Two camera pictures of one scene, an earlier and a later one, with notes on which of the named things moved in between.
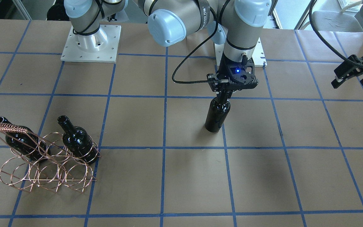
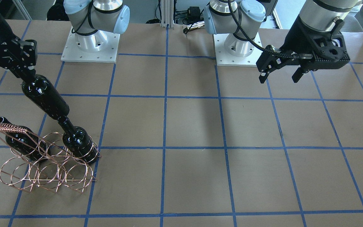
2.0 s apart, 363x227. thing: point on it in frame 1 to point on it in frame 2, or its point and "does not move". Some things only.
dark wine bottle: (218, 112) to (41, 91)
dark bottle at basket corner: (78, 141) does not move
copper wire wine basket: (51, 160) does not move
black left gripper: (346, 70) to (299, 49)
